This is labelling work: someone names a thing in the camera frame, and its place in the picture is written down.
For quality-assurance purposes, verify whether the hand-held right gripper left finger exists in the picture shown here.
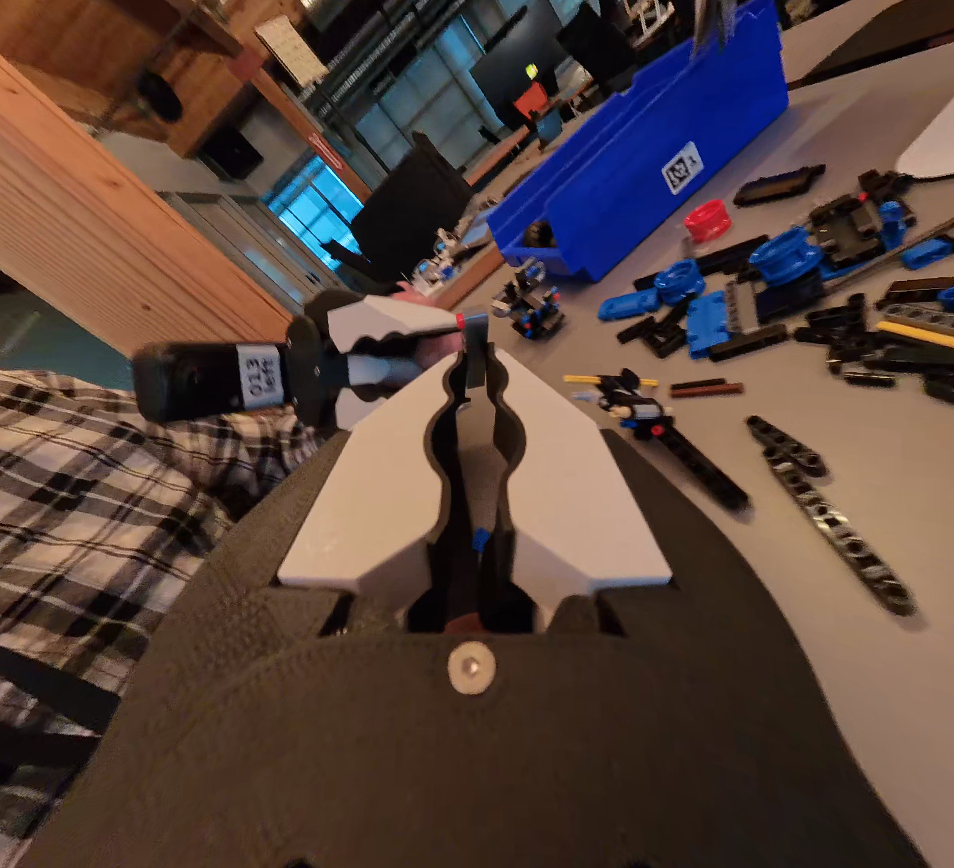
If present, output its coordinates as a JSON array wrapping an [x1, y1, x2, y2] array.
[[276, 351, 463, 632]]

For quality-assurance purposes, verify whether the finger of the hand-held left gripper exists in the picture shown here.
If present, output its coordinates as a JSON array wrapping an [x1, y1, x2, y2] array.
[[334, 354, 441, 431], [326, 295, 461, 356]]

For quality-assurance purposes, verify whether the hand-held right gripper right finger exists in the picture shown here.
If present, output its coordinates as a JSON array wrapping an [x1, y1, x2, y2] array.
[[479, 348, 673, 632]]

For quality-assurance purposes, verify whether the grey thin toy beam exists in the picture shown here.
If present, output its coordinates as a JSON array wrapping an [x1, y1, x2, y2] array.
[[453, 311, 496, 394]]

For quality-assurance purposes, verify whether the black toy brick assembly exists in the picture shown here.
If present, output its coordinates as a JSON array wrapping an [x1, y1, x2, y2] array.
[[562, 369, 750, 511]]

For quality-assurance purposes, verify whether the person's left forearm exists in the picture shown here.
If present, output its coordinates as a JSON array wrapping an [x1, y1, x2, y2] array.
[[190, 409, 329, 511]]

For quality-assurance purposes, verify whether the person's left hand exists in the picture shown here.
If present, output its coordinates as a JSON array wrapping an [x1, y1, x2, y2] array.
[[391, 281, 465, 371]]

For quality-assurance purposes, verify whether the wooden edged table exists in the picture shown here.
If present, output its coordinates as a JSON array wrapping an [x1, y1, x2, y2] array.
[[417, 197, 508, 310]]

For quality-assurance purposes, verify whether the black and blue brick assembly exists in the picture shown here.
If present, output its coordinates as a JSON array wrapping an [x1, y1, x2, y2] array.
[[492, 264, 566, 341]]

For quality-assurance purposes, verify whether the person's plaid shirt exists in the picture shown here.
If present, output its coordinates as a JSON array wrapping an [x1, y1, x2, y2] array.
[[0, 369, 321, 839]]

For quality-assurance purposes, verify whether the wooden panel partition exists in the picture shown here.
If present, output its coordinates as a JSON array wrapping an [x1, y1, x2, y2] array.
[[0, 56, 292, 355]]

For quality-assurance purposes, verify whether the short black toy beam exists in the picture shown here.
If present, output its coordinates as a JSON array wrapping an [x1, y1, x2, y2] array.
[[745, 415, 828, 477]]

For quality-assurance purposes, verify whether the blue curved toy panel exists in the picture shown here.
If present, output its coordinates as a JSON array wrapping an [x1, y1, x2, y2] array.
[[598, 289, 663, 321]]

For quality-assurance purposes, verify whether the blue flat toy panel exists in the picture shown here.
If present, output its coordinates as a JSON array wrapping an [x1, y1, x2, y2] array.
[[686, 290, 731, 360]]

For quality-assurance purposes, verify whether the black studded toy beam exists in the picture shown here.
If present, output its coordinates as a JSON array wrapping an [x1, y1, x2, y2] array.
[[708, 324, 790, 362]]

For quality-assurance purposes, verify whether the blue toy wheel hub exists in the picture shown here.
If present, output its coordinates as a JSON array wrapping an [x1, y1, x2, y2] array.
[[654, 259, 707, 306], [749, 227, 823, 286]]

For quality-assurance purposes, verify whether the blue bin with white tag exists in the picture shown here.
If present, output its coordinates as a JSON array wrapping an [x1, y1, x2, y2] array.
[[486, 0, 790, 284]]

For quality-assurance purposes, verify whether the dark monitor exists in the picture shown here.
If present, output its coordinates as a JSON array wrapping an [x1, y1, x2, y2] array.
[[470, 0, 567, 127]]

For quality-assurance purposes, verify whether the long black toy beam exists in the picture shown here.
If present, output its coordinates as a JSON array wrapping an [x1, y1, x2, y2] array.
[[634, 235, 770, 291]]

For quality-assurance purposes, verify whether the pile of black toy beams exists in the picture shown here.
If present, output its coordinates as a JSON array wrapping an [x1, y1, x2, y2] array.
[[794, 278, 954, 403]]

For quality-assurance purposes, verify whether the red toy wheel hub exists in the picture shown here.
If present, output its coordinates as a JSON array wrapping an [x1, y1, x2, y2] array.
[[683, 199, 733, 245]]

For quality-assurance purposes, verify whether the yellow toy axle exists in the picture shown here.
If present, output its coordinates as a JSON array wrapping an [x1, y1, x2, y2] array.
[[875, 320, 954, 349]]

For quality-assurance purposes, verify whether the black curved toy panel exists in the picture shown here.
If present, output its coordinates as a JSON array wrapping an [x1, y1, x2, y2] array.
[[732, 165, 827, 207]]

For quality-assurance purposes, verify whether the thin black toy axle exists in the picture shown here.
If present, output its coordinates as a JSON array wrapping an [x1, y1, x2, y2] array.
[[820, 216, 954, 280]]

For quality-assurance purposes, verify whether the blue axle connector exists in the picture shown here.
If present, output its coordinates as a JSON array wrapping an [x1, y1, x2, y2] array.
[[900, 237, 954, 270]]

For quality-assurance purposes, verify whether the white book stand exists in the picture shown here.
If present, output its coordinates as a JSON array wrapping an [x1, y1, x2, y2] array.
[[894, 115, 954, 179]]

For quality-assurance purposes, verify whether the black angled toy frame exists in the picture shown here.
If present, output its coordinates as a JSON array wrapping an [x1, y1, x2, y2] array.
[[617, 298, 690, 360]]

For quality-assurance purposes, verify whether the black shoulder strap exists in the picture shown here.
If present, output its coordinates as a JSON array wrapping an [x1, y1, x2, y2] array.
[[0, 648, 120, 735]]

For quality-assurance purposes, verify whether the black and blue frame assembly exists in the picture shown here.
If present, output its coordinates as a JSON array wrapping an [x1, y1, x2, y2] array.
[[808, 169, 918, 269]]

